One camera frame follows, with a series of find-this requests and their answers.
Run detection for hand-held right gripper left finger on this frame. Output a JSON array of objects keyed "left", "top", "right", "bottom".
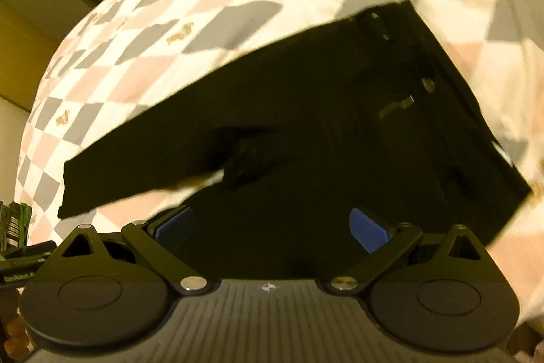
[{"left": 50, "top": 206, "right": 210, "bottom": 296}]

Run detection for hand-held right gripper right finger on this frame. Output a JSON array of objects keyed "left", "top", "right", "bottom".
[{"left": 326, "top": 208, "right": 493, "bottom": 296}]

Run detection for black pants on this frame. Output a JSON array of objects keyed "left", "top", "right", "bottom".
[{"left": 58, "top": 0, "right": 533, "bottom": 281}]

